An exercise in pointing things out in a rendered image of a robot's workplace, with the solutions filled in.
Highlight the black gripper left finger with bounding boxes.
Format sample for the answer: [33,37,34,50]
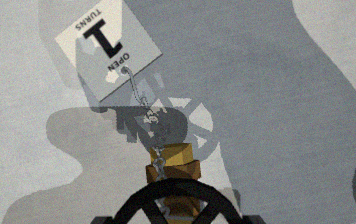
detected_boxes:
[90,216,113,224]

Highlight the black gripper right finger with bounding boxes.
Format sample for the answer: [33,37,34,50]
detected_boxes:
[242,215,266,224]

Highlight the white tag on grey metal chain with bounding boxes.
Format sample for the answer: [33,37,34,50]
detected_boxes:
[54,0,171,182]

